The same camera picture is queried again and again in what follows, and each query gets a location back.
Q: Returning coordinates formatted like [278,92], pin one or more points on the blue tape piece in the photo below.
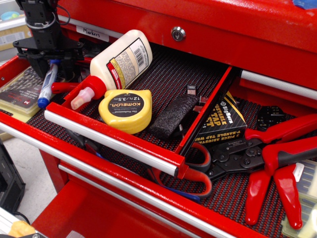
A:
[305,4]

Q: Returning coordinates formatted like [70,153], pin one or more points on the small black usb dongle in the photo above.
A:
[191,89]

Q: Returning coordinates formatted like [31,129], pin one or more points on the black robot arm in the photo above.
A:
[40,11]

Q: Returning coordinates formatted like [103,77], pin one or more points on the blue white marker pen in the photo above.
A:
[46,90]

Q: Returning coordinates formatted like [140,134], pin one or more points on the red tool chest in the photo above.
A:
[264,52]

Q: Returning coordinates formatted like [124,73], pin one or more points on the yellow sponge object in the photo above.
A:
[21,229]

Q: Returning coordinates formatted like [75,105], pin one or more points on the silver round chest lock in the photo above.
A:
[178,34]

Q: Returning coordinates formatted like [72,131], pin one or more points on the white Markers label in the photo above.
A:
[92,33]

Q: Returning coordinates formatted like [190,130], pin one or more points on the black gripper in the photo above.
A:
[48,42]

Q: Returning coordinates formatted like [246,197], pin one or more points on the black yellow tap wrench box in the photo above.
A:
[225,123]

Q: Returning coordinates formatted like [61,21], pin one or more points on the red black crimping tool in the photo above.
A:
[280,145]

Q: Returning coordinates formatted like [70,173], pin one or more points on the drill bit set case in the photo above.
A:
[18,97]

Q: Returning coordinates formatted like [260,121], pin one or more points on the clear plastic bit case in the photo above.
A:
[306,181]

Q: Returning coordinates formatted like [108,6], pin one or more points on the red upper small drawer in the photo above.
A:
[167,78]

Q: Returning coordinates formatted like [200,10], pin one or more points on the blue flat tool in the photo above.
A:
[184,194]

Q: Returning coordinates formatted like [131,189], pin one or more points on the red grey scissors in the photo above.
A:
[195,172]

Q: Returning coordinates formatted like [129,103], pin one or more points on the black box on floor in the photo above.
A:
[12,187]

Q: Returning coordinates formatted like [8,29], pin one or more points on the white glue bottle red cap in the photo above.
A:
[116,67]

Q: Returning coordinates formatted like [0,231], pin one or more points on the red wide middle drawer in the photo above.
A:
[104,189]

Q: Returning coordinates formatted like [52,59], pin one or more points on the red handled tool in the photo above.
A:
[81,72]

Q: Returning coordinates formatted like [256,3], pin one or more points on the black crimper die plate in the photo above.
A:
[269,116]

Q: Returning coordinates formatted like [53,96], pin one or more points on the yellow Komelon tape measure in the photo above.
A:
[127,110]

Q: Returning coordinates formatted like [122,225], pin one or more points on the black textured block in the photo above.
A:
[170,118]

